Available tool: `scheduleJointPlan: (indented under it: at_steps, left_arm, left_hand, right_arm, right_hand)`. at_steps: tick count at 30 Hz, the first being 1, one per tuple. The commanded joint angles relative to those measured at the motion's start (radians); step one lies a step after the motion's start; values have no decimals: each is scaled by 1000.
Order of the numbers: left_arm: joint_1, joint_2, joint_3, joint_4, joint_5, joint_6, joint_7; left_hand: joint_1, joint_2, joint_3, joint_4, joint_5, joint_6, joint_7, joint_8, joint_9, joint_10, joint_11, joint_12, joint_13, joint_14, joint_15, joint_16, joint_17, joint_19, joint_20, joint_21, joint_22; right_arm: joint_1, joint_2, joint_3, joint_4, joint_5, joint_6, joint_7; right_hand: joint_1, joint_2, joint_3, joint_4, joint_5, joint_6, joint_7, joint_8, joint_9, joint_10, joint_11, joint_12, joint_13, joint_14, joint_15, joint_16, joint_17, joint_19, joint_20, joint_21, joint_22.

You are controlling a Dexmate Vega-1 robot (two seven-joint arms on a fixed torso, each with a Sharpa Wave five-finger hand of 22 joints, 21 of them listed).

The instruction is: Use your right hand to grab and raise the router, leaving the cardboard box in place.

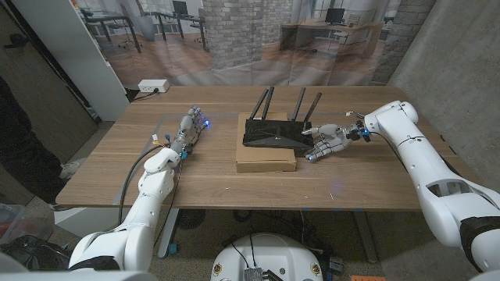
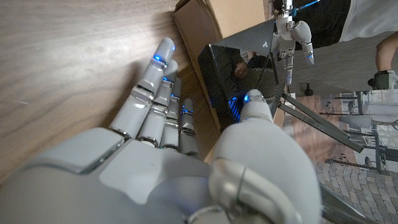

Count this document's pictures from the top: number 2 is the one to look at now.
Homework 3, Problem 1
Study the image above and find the person in white shirt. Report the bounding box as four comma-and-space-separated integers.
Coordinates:
338, 0, 398, 91

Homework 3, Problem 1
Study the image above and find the printed office scene backdrop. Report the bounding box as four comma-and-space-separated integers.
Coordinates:
281, 88, 398, 224

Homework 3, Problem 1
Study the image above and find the black router with antennas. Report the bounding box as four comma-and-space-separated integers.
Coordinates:
197, 18, 379, 224

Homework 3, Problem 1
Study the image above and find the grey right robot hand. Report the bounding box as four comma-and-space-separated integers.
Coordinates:
0, 36, 323, 224

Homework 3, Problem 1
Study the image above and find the person's bare forearm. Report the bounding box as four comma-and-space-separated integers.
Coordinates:
375, 30, 398, 73

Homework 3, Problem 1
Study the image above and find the flat brown cardboard box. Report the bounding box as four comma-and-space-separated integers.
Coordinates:
172, 0, 286, 164

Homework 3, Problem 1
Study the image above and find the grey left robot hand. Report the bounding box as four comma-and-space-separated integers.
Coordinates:
271, 14, 315, 86

